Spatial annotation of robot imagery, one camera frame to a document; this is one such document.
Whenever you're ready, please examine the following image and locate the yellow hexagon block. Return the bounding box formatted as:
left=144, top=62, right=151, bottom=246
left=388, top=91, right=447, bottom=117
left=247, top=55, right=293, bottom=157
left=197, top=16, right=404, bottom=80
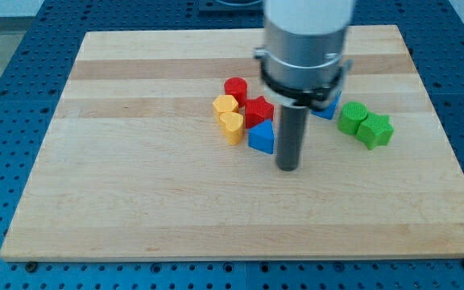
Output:
left=212, top=95, right=239, bottom=122

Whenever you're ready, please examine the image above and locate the red star block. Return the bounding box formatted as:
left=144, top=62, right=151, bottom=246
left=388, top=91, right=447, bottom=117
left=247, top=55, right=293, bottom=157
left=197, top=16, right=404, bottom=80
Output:
left=245, top=96, right=274, bottom=129

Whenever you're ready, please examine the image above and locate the green cylinder block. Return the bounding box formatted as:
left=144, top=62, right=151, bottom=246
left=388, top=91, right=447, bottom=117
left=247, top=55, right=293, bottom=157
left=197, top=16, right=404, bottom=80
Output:
left=338, top=101, right=368, bottom=135

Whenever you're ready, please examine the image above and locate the blue cube block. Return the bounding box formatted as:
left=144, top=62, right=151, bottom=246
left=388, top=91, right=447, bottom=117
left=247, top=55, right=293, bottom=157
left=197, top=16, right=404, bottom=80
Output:
left=311, top=93, right=342, bottom=120

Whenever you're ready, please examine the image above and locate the red cylinder block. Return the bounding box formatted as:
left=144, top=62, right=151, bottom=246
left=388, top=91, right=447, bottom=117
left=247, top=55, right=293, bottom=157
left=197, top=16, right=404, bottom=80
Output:
left=224, top=77, right=248, bottom=107

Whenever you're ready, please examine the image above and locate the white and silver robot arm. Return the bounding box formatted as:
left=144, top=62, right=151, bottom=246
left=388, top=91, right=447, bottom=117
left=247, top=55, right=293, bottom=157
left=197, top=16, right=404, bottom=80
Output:
left=254, top=0, right=356, bottom=110

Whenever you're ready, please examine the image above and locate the blue triangle block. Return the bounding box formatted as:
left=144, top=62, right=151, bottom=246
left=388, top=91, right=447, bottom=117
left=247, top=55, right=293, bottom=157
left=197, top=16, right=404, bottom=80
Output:
left=248, top=119, right=275, bottom=155

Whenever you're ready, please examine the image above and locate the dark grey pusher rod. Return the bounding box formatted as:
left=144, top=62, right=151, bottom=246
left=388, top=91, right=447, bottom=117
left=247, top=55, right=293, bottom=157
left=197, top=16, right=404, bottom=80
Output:
left=275, top=106, right=309, bottom=172

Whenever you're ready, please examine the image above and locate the green star block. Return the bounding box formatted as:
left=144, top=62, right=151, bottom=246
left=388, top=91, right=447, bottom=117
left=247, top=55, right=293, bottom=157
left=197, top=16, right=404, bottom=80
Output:
left=355, top=112, right=394, bottom=150

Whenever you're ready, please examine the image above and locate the wooden board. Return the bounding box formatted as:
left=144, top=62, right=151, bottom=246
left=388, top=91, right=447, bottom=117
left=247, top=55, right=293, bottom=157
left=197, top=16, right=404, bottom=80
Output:
left=0, top=25, right=464, bottom=262

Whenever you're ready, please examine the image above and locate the yellow heart block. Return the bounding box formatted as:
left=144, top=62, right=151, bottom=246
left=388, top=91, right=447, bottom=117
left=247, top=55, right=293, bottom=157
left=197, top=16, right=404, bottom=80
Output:
left=219, top=112, right=244, bottom=145

